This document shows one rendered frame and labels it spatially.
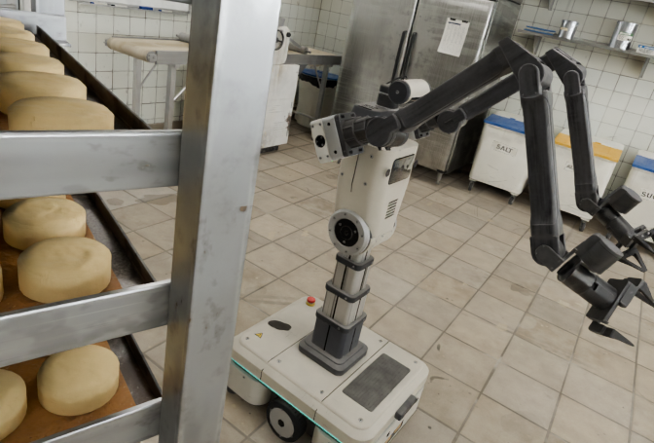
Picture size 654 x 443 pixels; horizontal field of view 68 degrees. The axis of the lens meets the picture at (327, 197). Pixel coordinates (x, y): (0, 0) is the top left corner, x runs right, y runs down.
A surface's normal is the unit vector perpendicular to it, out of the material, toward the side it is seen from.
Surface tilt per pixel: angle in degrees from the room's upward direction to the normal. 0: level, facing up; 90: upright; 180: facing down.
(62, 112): 0
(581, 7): 90
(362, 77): 90
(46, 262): 0
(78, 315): 90
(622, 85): 90
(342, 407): 0
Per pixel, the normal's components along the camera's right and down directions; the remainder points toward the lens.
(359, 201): -0.61, 0.37
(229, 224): 0.59, 0.40
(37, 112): 0.18, -0.91
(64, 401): 0.06, 0.39
